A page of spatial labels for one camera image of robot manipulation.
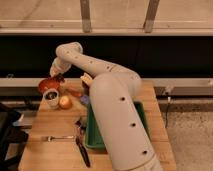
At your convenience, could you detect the white cup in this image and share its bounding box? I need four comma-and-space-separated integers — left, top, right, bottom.
43, 89, 59, 109

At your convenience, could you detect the orange carrot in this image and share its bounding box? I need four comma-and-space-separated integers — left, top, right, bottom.
67, 88, 83, 98

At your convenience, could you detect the black handled knife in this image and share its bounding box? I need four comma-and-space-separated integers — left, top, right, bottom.
75, 118, 91, 168

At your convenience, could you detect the blue sponge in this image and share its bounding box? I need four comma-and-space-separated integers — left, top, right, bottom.
80, 95, 90, 106

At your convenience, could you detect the silver fork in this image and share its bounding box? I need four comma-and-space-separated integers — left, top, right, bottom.
41, 136, 75, 142

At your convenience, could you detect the dark grape bunch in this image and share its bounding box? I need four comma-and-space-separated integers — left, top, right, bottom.
54, 74, 65, 83

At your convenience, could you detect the red yellow apple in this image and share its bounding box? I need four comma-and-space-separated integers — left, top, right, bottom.
59, 95, 73, 109

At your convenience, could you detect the green plastic tray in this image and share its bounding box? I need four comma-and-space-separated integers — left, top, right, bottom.
85, 101, 149, 149

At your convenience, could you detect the red bowl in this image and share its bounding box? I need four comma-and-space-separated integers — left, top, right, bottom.
38, 78, 60, 93

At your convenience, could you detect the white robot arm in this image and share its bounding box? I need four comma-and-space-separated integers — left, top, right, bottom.
50, 42, 163, 171

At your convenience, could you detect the black chair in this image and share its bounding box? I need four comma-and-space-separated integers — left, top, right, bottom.
0, 102, 28, 171

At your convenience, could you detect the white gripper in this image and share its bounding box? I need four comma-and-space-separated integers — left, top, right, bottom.
49, 57, 71, 77

